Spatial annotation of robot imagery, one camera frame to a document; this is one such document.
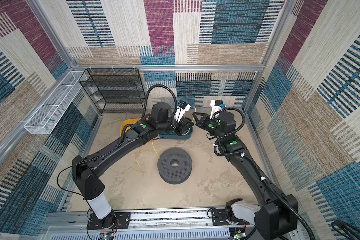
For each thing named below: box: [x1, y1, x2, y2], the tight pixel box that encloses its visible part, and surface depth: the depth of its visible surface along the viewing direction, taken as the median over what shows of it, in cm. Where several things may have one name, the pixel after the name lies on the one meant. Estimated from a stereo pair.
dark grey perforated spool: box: [157, 147, 193, 185], surface depth 87 cm
